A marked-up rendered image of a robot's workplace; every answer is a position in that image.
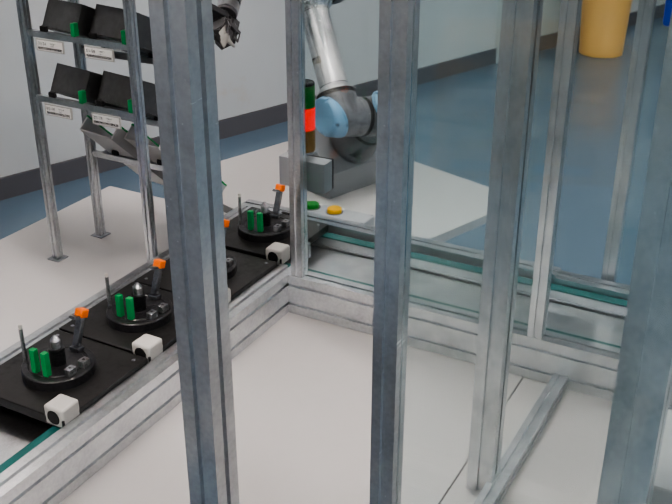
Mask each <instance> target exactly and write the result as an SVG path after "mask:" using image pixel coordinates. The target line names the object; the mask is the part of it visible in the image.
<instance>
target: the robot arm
mask: <svg viewBox="0 0 672 504"><path fill-rule="evenodd" d="M241 1H242V0H218V3H217V6H216V5H214V4H212V13H213V31H214V40H215V42H214V44H216V45H217V46H218V47H219V48H220V49H221V50H223V49H225V48H227V47H229V46H232V47H233V48H235V45H234V44H235V43H236V42H237V43H238V42H239V38H240V34H241V32H240V30H239V29H238V28H239V24H240V22H239V21H238V20H237V16H238V13H239V9H240V5H241ZM238 34H239V36H238V39H237V35H238Z"/></svg>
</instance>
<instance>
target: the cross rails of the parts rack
mask: <svg viewBox="0 0 672 504"><path fill-rule="evenodd" d="M27 33H28V36H32V37H38V38H45V39H52V40H58V41H65V42H72V43H78V44H85V45H92V46H99V47H105V48H112V49H119V50H125V51H127V46H126V45H123V44H122V42H119V41H112V40H106V39H99V38H97V39H90V38H88V37H85V36H76V37H71V34H64V33H57V32H50V31H48V32H42V31H40V30H37V29H28V30H27ZM114 55H115V59H120V60H127V61H128V56H127V53H123V52H116V51H114ZM140 59H141V63H146V64H153V58H149V57H148V56H143V55H140ZM36 97H37V101H40V102H46V103H51V104H56V105H62V106H67V107H72V108H78V109H83V110H87V111H88V114H92V113H91V112H96V113H101V114H107V115H112V116H117V117H121V120H125V121H130V122H134V119H133V113H129V112H128V110H126V109H120V108H115V107H109V106H103V107H101V106H96V104H93V103H88V102H86V103H84V104H79V101H77V100H71V99H66V98H60V97H56V98H52V97H49V95H44V94H37V95H36ZM146 125H151V126H157V127H159V126H158V121H156V120H154V118H148V117H146Z"/></svg>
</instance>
